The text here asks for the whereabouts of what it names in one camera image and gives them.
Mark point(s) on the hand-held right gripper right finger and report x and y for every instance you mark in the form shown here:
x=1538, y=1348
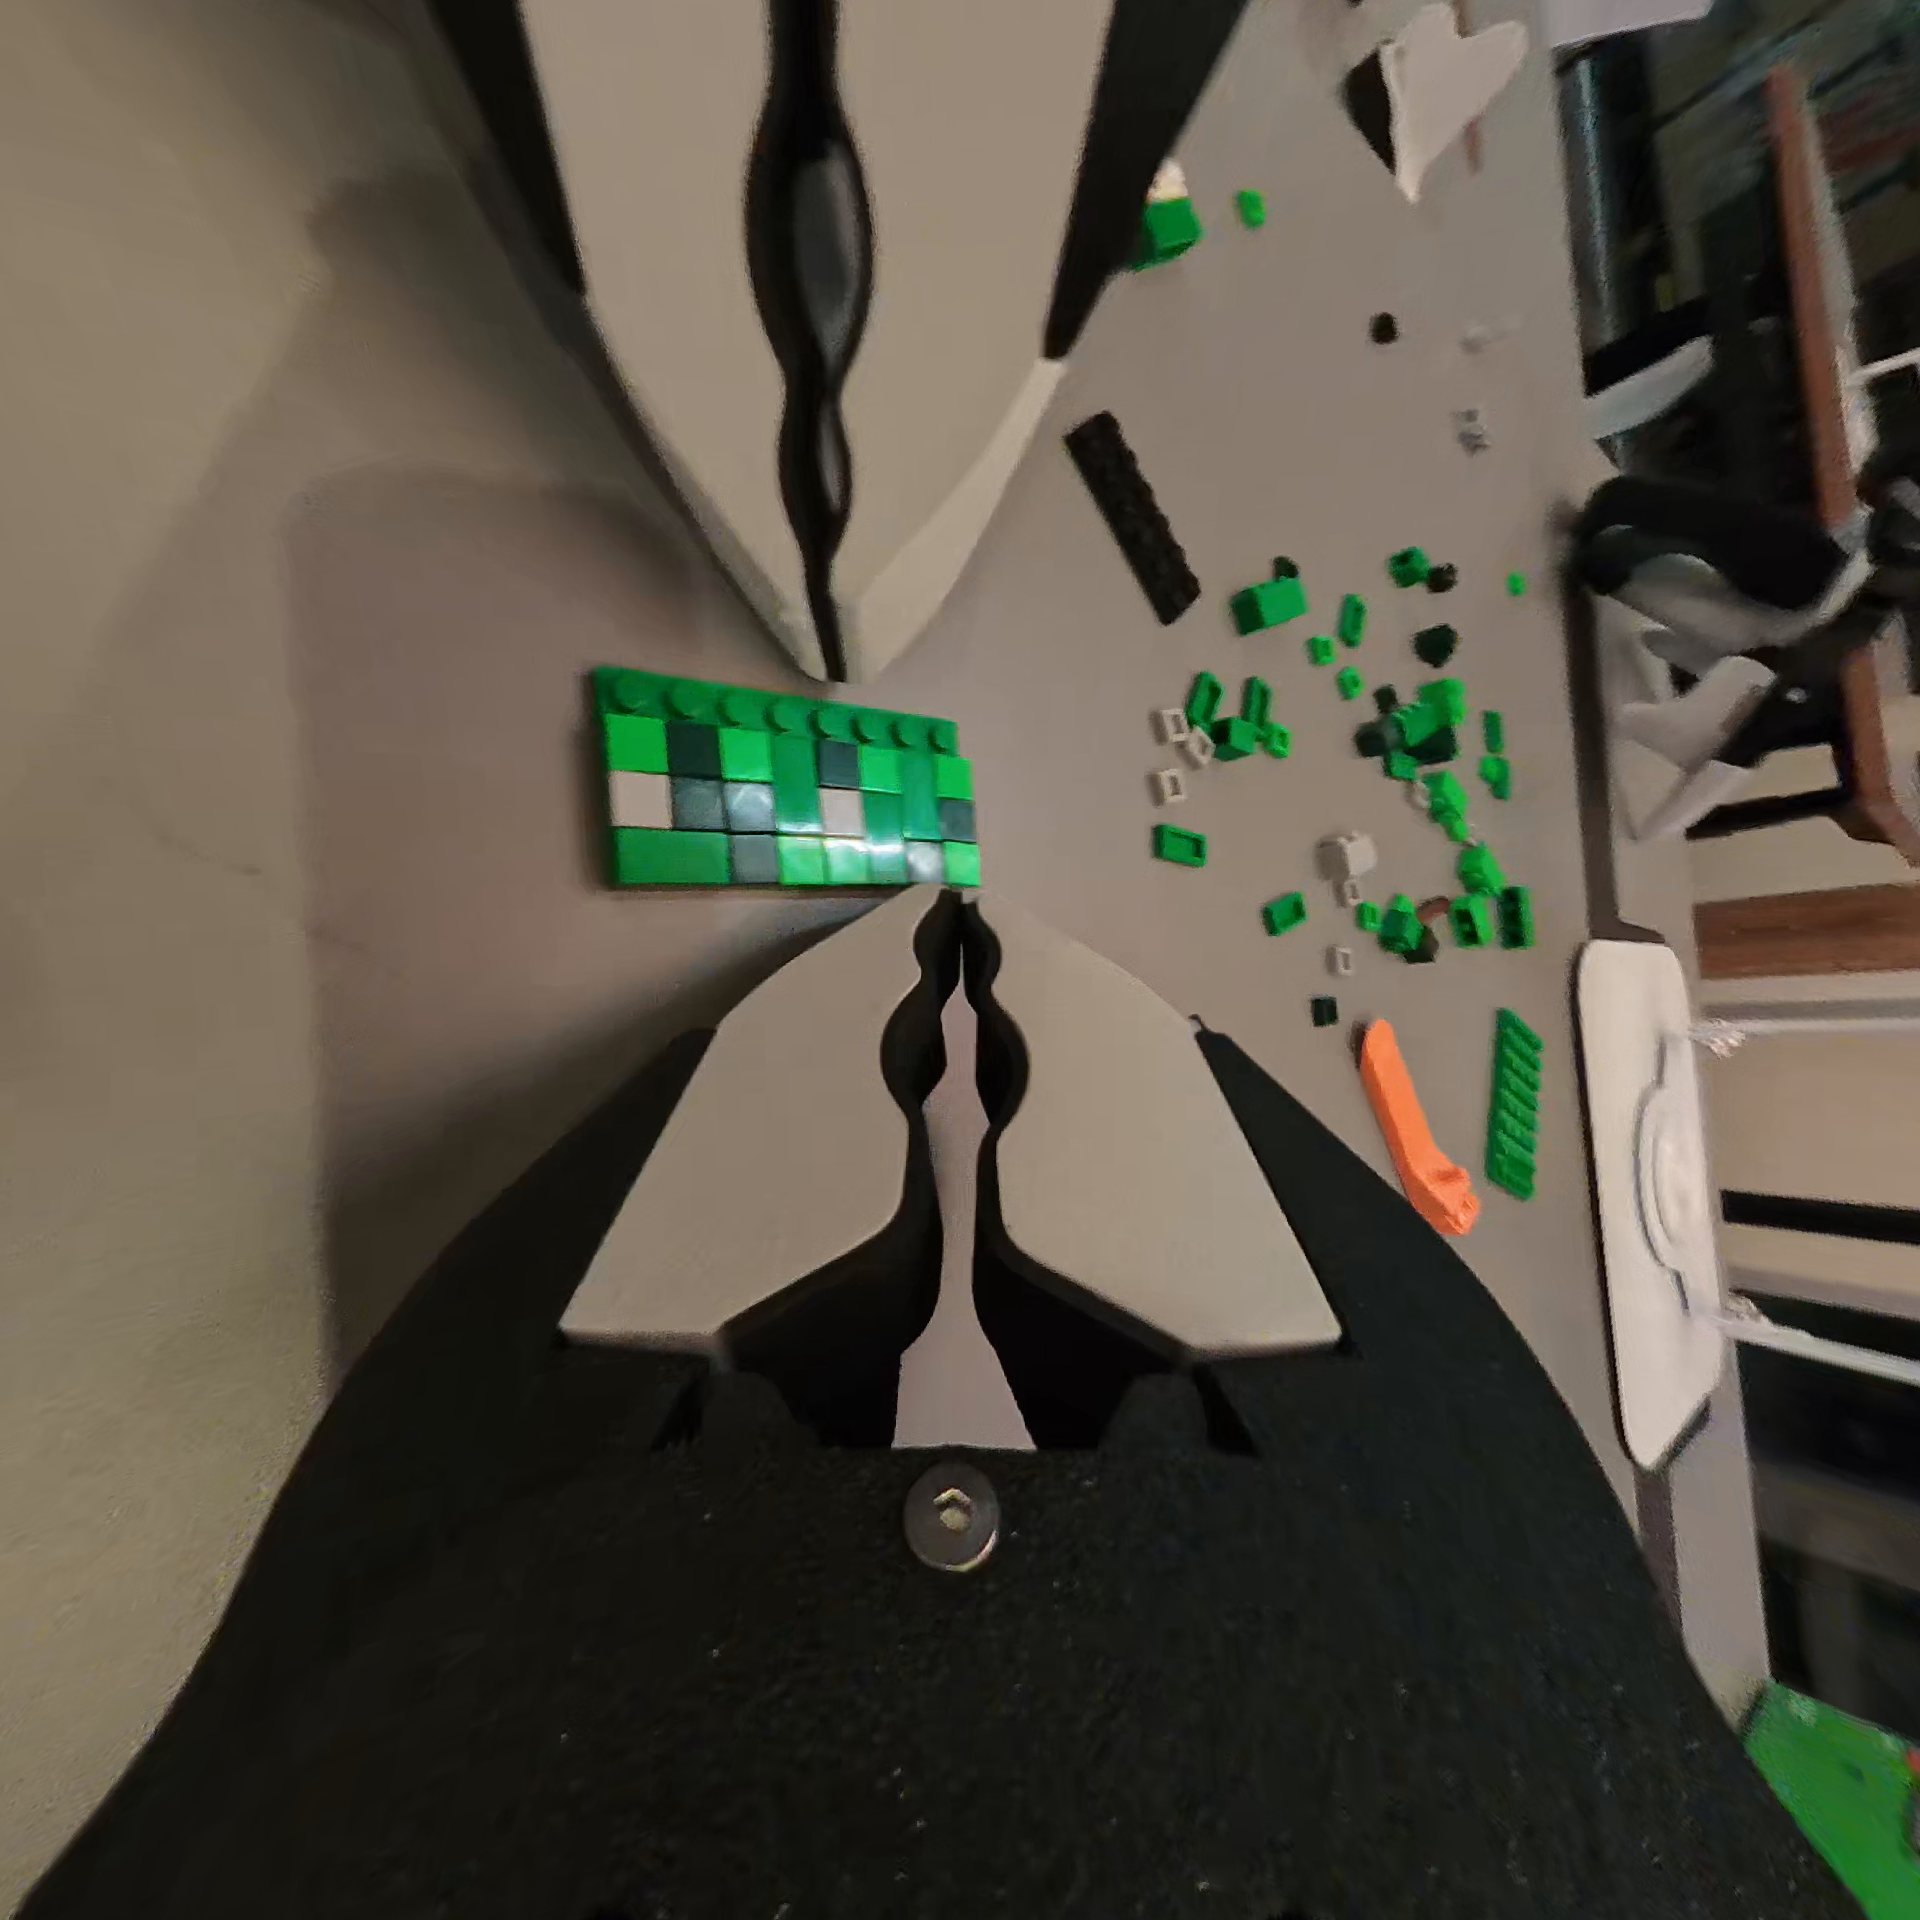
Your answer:
x=1154, y=1184

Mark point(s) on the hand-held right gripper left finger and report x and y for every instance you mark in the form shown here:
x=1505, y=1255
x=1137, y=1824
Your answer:
x=779, y=1171

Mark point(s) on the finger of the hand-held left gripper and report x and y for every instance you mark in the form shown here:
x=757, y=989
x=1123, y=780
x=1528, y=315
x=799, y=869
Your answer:
x=662, y=224
x=975, y=224

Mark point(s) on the green lego mosaic assembly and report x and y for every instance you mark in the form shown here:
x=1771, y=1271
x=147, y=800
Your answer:
x=779, y=797

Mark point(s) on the lego pieces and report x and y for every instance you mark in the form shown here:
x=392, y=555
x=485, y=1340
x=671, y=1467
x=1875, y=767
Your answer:
x=1267, y=605

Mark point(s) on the green lego brick white top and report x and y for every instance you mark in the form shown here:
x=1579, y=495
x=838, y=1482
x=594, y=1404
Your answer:
x=1166, y=235

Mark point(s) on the black long lego plate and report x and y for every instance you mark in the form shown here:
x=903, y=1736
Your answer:
x=1131, y=518

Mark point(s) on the light grey lego brick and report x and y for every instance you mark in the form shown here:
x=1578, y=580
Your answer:
x=1346, y=856

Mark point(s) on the light grey lego clip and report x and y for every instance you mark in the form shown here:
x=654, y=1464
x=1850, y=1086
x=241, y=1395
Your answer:
x=1473, y=431

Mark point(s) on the dark slate lego piece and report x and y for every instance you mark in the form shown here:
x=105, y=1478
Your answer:
x=1435, y=646

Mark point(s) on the orange brick separator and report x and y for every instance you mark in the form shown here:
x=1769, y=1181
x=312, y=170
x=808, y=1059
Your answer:
x=1411, y=1125

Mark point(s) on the white rounded tray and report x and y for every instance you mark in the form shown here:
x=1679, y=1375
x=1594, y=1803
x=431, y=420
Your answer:
x=1627, y=1051

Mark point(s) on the clear round dish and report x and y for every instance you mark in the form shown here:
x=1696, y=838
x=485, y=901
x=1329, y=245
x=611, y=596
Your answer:
x=1673, y=1171

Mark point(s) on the black and white gadget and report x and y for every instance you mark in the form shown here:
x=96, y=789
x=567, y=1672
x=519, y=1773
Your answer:
x=1694, y=525

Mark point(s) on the green studded lego base plate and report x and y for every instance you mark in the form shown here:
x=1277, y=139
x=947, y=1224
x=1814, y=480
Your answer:
x=1515, y=1110

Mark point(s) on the wooden chair frame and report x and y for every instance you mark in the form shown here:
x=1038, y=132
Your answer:
x=1809, y=301

